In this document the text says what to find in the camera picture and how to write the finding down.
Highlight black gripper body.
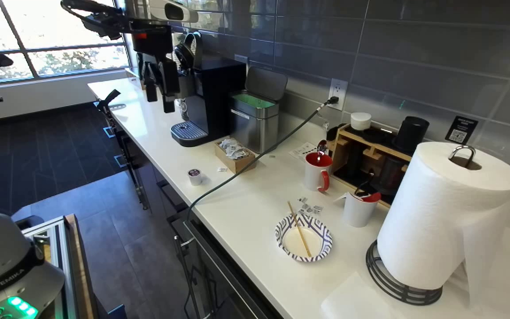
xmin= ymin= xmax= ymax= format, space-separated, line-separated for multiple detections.
xmin=130 ymin=21 xmax=176 ymax=62

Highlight small wooden crate with packets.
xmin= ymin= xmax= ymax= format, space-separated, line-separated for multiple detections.
xmin=210 ymin=136 xmax=258 ymax=175

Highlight white cup with red stirrers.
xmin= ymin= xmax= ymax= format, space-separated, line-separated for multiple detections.
xmin=300 ymin=148 xmax=334 ymax=195

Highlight white cup with red spoon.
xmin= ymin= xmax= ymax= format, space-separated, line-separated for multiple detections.
xmin=339 ymin=186 xmax=382 ymax=228

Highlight black silver Keurig coffee machine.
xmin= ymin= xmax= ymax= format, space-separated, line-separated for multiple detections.
xmin=162 ymin=0 xmax=247 ymax=148

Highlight small coffee pod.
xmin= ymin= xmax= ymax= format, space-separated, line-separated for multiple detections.
xmin=185 ymin=166 xmax=203 ymax=187

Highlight stainless steel container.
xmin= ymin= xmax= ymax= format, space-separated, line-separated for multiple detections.
xmin=228 ymin=65 xmax=290 ymax=154

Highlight window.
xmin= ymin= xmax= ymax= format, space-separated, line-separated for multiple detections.
xmin=0 ymin=0 xmax=134 ymax=85

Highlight small silver wrappers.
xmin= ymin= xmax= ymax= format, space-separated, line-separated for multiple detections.
xmin=297 ymin=196 xmax=325 ymax=216

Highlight dark wood cabinet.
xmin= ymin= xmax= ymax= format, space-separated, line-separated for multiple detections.
xmin=97 ymin=104 xmax=283 ymax=319

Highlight wooden stir stick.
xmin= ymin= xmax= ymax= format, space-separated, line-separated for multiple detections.
xmin=284 ymin=200 xmax=314 ymax=258

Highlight white round lid stack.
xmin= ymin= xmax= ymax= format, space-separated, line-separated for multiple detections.
xmin=348 ymin=111 xmax=373 ymax=133

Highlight patterned bowl with utensils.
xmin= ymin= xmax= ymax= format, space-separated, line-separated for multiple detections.
xmin=274 ymin=210 xmax=334 ymax=265

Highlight wooden countertop organizer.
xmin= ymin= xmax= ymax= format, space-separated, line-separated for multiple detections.
xmin=325 ymin=122 xmax=414 ymax=205

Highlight black cylindrical canister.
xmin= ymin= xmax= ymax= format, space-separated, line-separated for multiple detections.
xmin=394 ymin=115 xmax=431 ymax=156

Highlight black QR code sign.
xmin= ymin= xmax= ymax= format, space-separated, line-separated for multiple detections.
xmin=444 ymin=113 xmax=479 ymax=147

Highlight white paper towel roll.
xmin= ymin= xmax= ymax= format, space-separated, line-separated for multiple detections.
xmin=375 ymin=140 xmax=510 ymax=308

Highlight black power cable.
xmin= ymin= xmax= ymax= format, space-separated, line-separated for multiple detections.
xmin=185 ymin=95 xmax=339 ymax=212

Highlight white wall outlet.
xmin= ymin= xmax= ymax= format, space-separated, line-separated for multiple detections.
xmin=325 ymin=78 xmax=350 ymax=111

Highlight aluminium robot stand frame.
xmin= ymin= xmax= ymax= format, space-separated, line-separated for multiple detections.
xmin=20 ymin=212 xmax=98 ymax=319

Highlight black wire paper towel holder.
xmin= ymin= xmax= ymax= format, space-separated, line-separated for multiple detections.
xmin=364 ymin=143 xmax=477 ymax=306

